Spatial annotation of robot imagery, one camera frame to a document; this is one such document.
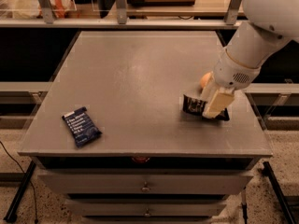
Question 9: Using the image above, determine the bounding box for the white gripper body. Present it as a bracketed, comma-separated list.
[213, 48, 262, 90]

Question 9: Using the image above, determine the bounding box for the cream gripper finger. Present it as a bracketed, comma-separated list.
[200, 72, 218, 103]
[202, 89, 235, 119]

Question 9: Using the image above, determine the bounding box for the dark chocolate rxbar wrapper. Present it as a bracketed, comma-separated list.
[182, 95, 230, 121]

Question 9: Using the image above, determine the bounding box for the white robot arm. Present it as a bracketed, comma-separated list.
[200, 0, 299, 119]

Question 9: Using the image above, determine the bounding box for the blue blueberry rxbar wrapper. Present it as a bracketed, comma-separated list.
[62, 106, 102, 147]

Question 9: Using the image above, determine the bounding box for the orange round fruit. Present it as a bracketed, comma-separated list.
[200, 72, 211, 89]

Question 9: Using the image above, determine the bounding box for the black right floor bar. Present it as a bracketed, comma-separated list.
[262, 161, 298, 224]

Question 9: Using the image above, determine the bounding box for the black floor bar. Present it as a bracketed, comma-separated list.
[262, 161, 298, 224]
[1, 161, 36, 223]

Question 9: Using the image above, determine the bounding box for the grey drawer cabinet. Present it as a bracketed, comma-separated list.
[21, 31, 271, 224]

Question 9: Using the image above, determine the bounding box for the upper drawer metal knob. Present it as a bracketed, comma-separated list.
[141, 182, 150, 192]

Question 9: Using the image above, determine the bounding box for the drawer metal knob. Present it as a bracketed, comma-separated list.
[144, 209, 151, 217]
[141, 182, 150, 192]

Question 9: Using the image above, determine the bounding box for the lower drawer metal knob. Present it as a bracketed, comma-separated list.
[144, 209, 151, 217]

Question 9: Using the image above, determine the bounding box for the white orange plastic bag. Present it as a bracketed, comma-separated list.
[0, 0, 76, 23]

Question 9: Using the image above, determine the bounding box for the black left floor bar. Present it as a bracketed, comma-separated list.
[1, 161, 36, 223]

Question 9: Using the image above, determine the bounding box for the black floor cable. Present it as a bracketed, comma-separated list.
[0, 140, 39, 224]

